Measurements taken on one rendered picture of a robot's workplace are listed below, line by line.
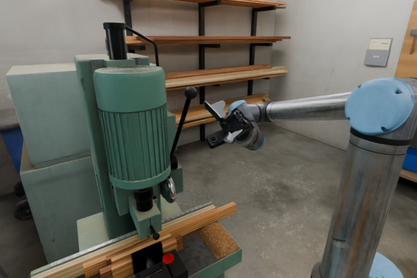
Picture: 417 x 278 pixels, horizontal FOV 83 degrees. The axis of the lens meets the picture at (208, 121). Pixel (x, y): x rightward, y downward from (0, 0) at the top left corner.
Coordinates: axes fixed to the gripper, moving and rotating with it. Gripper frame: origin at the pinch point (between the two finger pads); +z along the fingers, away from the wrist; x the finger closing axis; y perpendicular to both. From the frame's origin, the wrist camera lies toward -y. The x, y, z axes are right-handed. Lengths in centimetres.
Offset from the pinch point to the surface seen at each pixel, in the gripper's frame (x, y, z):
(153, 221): 15.7, -32.4, -0.1
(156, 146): 3.6, -13.1, 13.6
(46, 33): -214, -112, -33
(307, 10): -202, 141, -260
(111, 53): -24.9, -9.9, 22.8
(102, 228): 0, -71, -16
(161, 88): -5.4, -2.2, 19.1
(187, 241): 22.8, -34.9, -17.2
